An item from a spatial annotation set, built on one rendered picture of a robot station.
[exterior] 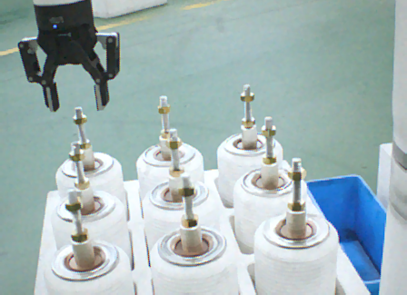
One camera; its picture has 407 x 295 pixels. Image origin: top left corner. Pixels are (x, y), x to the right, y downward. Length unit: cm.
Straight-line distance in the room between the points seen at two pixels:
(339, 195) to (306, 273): 44
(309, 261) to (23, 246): 68
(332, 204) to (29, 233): 59
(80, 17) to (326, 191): 54
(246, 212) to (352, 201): 37
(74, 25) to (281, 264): 38
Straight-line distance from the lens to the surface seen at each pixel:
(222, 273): 65
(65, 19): 77
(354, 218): 111
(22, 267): 114
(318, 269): 67
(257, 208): 75
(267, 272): 68
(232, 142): 89
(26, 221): 127
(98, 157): 89
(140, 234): 83
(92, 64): 79
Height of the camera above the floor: 63
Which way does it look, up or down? 25 degrees down
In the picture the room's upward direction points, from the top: 4 degrees counter-clockwise
